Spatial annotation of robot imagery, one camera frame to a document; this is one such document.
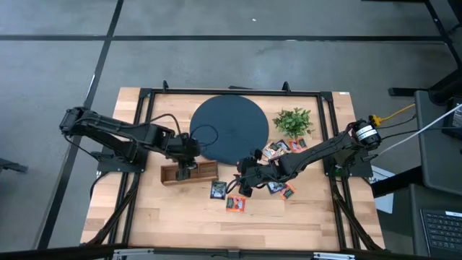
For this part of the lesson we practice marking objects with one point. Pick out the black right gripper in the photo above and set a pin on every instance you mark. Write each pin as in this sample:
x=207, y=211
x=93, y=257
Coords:
x=255, y=169

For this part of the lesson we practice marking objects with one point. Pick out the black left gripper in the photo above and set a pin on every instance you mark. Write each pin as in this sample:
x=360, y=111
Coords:
x=189, y=159

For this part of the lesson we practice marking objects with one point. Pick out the dark blue tea packet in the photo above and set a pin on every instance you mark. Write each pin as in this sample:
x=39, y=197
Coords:
x=218, y=190
x=276, y=187

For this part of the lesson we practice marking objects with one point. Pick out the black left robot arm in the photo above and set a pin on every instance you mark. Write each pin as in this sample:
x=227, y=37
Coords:
x=119, y=131

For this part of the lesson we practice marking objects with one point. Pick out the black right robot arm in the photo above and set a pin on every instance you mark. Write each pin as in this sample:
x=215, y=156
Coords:
x=317, y=153

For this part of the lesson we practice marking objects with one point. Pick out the wooden three-compartment tray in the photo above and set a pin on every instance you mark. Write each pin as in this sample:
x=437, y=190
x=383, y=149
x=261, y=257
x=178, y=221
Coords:
x=207, y=172

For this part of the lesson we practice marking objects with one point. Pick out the round dark blue placemat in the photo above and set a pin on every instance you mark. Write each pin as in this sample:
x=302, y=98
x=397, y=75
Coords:
x=234, y=119

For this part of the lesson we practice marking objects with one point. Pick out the green plant in white pot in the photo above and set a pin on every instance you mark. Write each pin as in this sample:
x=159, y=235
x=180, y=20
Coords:
x=293, y=123

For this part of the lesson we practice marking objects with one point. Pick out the white paper sheet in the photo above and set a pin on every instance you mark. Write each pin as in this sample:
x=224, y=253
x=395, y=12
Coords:
x=384, y=202

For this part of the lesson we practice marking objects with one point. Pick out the black desk leg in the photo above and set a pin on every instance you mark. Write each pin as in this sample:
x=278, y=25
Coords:
x=397, y=182

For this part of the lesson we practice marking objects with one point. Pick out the black crossbar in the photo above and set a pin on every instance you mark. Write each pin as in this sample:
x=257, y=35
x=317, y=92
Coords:
x=54, y=252

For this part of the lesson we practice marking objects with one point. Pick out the black chair foot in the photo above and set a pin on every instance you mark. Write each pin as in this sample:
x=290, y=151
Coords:
x=11, y=165

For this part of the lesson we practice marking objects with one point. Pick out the grey side desk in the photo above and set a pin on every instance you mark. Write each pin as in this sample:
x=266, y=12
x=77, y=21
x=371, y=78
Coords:
x=440, y=173

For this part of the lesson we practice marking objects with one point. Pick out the dark laptop keyboard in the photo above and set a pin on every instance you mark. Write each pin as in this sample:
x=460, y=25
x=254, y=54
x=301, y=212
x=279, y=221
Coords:
x=442, y=231

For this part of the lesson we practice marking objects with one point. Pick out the black box device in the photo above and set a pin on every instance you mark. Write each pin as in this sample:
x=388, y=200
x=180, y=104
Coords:
x=455, y=122

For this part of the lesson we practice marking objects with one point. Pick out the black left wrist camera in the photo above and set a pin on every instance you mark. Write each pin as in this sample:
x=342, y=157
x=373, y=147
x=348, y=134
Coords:
x=177, y=145

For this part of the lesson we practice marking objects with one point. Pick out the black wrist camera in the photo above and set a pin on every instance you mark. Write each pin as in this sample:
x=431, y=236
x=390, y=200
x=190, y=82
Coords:
x=177, y=145
x=270, y=169

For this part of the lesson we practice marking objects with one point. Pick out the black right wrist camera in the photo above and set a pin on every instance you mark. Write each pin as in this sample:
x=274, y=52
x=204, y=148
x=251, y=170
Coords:
x=270, y=169

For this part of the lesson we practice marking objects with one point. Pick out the black metal table frame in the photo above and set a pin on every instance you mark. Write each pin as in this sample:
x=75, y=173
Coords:
x=180, y=92

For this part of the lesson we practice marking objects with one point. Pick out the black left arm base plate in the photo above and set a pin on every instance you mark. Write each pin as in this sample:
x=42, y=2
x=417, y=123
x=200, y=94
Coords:
x=108, y=167

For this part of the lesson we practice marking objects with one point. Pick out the silver metal bracket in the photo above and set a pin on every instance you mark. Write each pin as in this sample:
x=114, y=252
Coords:
x=334, y=256
x=133, y=252

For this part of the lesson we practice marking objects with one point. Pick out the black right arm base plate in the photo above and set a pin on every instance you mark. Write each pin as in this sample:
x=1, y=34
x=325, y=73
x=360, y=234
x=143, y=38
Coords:
x=361, y=171

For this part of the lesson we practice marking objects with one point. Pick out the black furniture leg frame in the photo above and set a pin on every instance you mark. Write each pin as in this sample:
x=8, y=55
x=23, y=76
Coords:
x=408, y=91

